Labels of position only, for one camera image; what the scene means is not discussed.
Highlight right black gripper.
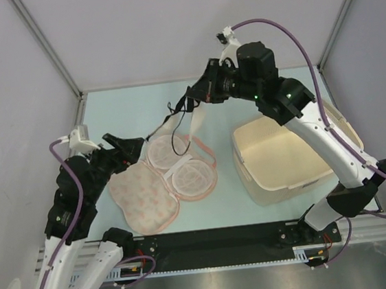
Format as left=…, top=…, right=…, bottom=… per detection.
left=181, top=54, right=261, bottom=109

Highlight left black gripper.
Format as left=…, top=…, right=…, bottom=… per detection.
left=80, top=128, right=150, bottom=203

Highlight white bra black straps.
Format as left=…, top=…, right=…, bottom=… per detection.
left=141, top=96, right=212, bottom=157

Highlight pink floral laundry bag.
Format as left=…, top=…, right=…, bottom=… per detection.
left=108, top=135, right=218, bottom=235

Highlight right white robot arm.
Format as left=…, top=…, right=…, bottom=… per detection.
left=185, top=42, right=386, bottom=243

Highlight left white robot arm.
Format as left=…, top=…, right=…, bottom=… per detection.
left=36, top=133, right=145, bottom=289

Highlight cream plastic laundry basket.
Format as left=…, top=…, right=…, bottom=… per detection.
left=227, top=95, right=370, bottom=210

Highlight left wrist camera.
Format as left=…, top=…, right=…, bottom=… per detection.
left=69, top=124, right=100, bottom=155

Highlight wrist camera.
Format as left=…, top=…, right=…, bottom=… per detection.
left=69, top=124, right=100, bottom=155
left=216, top=26, right=241, bottom=64

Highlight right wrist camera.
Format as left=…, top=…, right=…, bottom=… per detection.
left=216, top=26, right=241, bottom=64

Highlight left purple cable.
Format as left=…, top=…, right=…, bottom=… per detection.
left=5, top=127, right=161, bottom=289

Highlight purple cable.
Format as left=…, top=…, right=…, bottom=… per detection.
left=5, top=127, right=161, bottom=289
left=231, top=4, right=386, bottom=277

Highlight aluminium frame rail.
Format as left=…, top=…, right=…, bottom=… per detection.
left=30, top=240, right=103, bottom=275

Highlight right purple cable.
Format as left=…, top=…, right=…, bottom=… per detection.
left=231, top=4, right=386, bottom=277

